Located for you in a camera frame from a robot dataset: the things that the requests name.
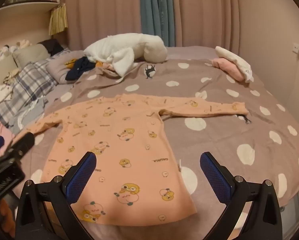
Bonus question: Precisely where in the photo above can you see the beige pillow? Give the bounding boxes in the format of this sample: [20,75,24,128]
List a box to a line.
[13,44,51,67]

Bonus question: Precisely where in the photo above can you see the folded white cloth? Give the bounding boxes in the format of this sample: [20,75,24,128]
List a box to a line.
[215,46,254,82]

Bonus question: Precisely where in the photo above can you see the navy cloth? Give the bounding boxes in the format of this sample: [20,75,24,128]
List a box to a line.
[66,57,96,81]

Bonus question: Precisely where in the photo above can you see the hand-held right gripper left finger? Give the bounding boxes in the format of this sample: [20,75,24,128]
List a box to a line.
[15,151,97,240]

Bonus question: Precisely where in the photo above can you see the pile of soft toys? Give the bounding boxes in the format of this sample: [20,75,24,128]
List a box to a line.
[0,39,33,61]

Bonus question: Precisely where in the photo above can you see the mauve pillow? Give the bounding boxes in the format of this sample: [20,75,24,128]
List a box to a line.
[46,50,90,84]

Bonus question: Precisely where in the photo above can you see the dark cloth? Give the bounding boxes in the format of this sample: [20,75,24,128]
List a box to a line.
[38,39,65,56]

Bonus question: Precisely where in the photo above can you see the mauve polka dot blanket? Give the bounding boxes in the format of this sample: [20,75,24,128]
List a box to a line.
[22,46,299,240]

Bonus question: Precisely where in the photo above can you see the blue curtain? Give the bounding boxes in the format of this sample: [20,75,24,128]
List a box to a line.
[139,0,176,47]

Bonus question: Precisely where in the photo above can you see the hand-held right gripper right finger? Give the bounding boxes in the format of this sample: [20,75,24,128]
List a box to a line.
[200,151,283,240]

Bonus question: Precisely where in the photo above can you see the orange printed shirt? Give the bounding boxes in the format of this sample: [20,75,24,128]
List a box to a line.
[21,94,248,224]

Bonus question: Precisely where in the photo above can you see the pink curtain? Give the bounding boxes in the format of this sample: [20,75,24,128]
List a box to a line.
[64,0,241,53]

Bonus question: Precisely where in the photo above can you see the white plush toy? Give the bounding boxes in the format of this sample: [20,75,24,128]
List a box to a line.
[84,33,168,77]

